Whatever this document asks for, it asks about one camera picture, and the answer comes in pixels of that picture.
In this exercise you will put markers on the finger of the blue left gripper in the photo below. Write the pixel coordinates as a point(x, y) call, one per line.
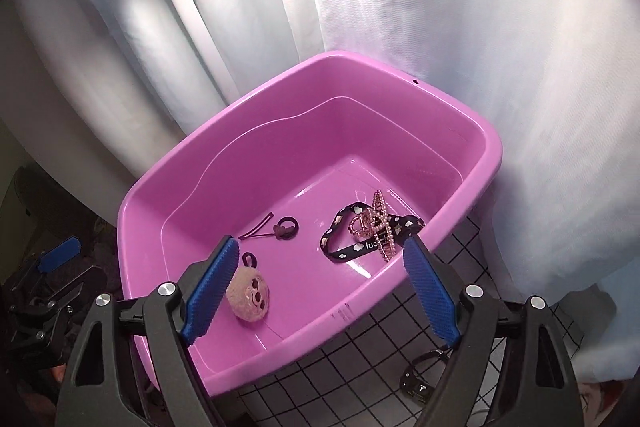
point(59, 255)

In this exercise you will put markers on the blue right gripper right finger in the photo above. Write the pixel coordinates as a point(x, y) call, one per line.
point(437, 287)

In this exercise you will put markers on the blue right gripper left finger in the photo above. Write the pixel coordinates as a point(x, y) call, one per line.
point(203, 286)

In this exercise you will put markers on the beige plush sloth charm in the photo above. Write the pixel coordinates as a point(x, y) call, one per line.
point(248, 295)

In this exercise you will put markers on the thin metal hair pin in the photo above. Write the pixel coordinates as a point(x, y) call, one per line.
point(257, 228)

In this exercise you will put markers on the black patterned lanyard keyring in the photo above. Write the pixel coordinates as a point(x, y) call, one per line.
point(336, 243)

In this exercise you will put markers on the pearl hair claw clip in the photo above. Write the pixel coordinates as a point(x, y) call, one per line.
point(371, 227)

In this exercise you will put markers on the pink plastic tub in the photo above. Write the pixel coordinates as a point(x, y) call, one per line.
point(324, 134)

